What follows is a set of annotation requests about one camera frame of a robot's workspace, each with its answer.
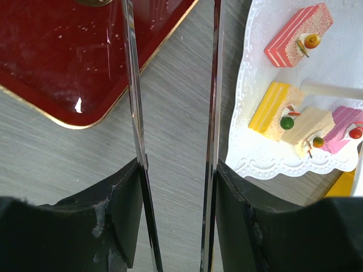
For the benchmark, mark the red dessert tray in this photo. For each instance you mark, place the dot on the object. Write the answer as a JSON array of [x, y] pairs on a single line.
[[66, 59]]

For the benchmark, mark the cream cake slice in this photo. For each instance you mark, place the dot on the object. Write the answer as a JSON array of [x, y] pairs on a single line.
[[309, 130]]

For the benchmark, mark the white three-tier stand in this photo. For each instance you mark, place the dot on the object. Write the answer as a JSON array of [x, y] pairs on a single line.
[[337, 62]]

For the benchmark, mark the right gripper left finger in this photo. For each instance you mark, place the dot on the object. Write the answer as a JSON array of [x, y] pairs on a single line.
[[93, 230]]

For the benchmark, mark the metal serving tongs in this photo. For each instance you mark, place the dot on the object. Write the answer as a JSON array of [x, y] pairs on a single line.
[[210, 186]]

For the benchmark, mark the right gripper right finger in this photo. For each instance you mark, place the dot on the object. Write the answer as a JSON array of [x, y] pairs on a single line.
[[261, 232]]

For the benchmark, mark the yellow fruit bin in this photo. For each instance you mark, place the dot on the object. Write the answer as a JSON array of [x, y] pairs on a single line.
[[343, 185]]

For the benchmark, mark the yellow cake slice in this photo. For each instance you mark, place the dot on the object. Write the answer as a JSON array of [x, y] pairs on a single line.
[[277, 110]]

